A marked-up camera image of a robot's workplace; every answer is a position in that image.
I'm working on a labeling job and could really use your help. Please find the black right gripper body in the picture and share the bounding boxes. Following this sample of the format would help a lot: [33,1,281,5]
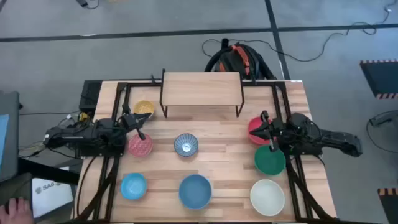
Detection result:
[262,110,285,152]

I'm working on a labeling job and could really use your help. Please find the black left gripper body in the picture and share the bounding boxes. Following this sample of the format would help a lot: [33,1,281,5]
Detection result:
[123,113,146,141]

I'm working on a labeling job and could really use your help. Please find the yellow dotted small bowl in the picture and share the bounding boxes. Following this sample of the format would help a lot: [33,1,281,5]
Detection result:
[133,100,155,119]

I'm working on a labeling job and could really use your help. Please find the large red bowl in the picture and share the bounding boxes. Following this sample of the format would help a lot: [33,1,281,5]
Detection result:
[248,116,274,146]

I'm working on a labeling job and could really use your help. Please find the red patterned small bowl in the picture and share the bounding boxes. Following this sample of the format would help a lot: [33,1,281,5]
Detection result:
[127,133,154,157]

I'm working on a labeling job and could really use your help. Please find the large green bowl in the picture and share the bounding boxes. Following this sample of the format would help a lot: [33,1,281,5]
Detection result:
[254,144,287,177]

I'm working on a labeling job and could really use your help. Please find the blue white floral small bowl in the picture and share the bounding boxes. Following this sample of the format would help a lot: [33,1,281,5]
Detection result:
[174,133,199,157]

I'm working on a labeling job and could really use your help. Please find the large white bowl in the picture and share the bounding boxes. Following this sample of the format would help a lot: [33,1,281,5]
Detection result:
[249,179,285,217]

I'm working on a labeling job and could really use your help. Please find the blue diamond patterned small bowl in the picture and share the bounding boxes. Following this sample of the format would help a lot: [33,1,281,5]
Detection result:
[120,172,147,200]

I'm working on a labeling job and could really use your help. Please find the large blue bowl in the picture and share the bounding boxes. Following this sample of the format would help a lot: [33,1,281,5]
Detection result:
[178,174,213,210]

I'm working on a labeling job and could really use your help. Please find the wooden shelf black legs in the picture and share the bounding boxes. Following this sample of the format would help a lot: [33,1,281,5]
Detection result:
[159,68,246,118]

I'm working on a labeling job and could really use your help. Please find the black box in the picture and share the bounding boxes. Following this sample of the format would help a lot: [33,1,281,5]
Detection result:
[78,80,103,113]

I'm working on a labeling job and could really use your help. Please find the black orange backpack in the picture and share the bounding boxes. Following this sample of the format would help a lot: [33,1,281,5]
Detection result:
[204,37,277,81]

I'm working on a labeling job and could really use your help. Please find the white printed box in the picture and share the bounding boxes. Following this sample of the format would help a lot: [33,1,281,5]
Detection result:
[30,177,75,219]

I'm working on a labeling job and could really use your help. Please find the black mat striped edge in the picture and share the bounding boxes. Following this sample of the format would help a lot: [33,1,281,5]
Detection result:
[377,187,398,224]
[359,58,398,100]

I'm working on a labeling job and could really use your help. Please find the grey monitor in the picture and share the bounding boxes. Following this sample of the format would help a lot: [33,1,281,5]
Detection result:
[0,90,21,183]

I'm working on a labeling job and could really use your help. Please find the black power adapter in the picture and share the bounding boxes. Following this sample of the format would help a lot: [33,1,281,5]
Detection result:
[76,0,100,9]

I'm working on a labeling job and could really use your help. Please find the person's hand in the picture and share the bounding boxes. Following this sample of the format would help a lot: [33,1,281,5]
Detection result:
[0,197,34,224]

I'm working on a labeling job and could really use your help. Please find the black metal table frame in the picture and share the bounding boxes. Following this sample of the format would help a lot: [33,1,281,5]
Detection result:
[74,79,340,223]

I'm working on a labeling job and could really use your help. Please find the thin black cable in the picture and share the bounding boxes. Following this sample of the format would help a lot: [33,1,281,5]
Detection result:
[19,110,81,117]

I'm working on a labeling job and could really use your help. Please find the grey device with cable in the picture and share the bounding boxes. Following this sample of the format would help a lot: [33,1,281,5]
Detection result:
[366,110,398,154]

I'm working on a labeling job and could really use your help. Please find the black floor cable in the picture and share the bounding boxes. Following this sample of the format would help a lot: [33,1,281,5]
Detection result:
[201,21,379,63]

